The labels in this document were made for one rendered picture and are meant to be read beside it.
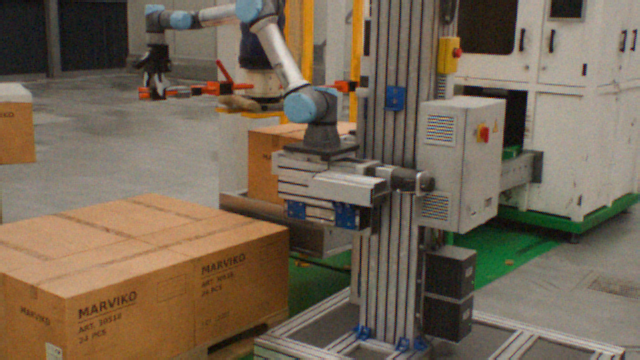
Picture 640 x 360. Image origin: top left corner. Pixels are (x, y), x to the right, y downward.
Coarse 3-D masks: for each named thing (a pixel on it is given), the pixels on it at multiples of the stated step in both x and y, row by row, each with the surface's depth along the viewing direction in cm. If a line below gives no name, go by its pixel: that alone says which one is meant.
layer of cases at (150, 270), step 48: (0, 240) 337; (48, 240) 338; (96, 240) 340; (144, 240) 341; (192, 240) 342; (240, 240) 344; (288, 240) 366; (0, 288) 302; (48, 288) 283; (96, 288) 284; (144, 288) 302; (192, 288) 322; (240, 288) 345; (0, 336) 307; (48, 336) 285; (96, 336) 288; (144, 336) 306; (192, 336) 327
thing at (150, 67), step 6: (156, 48) 317; (162, 48) 319; (168, 48) 320; (162, 54) 319; (168, 54) 321; (156, 60) 316; (162, 60) 317; (168, 60) 319; (150, 66) 317; (162, 66) 319; (150, 72) 319; (162, 72) 320
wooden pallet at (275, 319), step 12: (276, 312) 368; (288, 312) 375; (252, 324) 355; (264, 324) 366; (276, 324) 369; (228, 336) 344; (252, 336) 370; (192, 348) 328; (204, 348) 333; (228, 348) 357; (240, 348) 357; (252, 348) 358
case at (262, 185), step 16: (256, 128) 394; (272, 128) 397; (288, 128) 398; (304, 128) 400; (352, 128) 404; (256, 144) 389; (272, 144) 381; (288, 144) 374; (256, 160) 390; (256, 176) 392; (272, 176) 385; (256, 192) 394; (272, 192) 387
